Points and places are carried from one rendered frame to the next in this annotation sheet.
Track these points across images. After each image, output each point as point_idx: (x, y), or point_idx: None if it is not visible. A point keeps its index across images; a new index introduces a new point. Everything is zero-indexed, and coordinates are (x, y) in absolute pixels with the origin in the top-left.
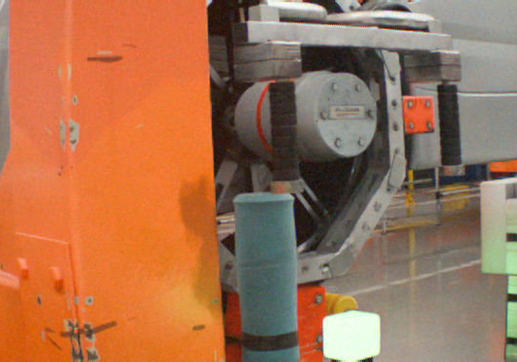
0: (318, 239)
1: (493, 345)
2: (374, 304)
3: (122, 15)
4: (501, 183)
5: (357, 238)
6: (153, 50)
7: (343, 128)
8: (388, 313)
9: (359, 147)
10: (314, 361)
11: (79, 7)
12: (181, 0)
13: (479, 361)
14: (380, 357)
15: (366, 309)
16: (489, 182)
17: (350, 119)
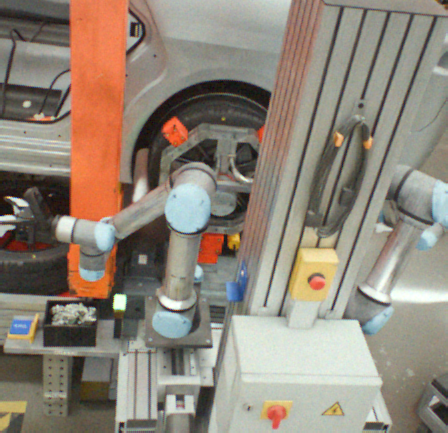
0: (238, 215)
1: (441, 241)
2: (440, 164)
3: (87, 213)
4: (157, 293)
5: (243, 225)
6: (96, 221)
7: (218, 207)
8: (435, 177)
9: (224, 214)
10: (213, 257)
11: (74, 210)
12: (105, 211)
13: (415, 249)
14: (379, 213)
15: (430, 166)
16: (157, 290)
17: (222, 205)
